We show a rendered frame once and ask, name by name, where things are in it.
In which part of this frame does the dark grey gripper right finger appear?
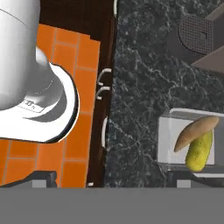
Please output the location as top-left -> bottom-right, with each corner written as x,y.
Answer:
171,171 -> 224,189

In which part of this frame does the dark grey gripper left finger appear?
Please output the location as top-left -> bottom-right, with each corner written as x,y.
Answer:
0,170 -> 58,189

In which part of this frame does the yellow-green cucumber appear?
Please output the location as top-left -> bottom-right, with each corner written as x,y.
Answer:
185,129 -> 214,172

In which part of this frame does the brown sweet potato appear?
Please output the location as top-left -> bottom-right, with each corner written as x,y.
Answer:
173,115 -> 221,153

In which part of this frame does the dark grey perforated round appliance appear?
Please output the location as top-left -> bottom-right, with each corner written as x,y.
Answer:
167,13 -> 217,56

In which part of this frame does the dark brown wooden cabinet run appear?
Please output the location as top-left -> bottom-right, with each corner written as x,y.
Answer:
38,0 -> 119,188

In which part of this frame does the white round pedestal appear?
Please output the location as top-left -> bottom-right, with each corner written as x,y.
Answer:
0,0 -> 81,144

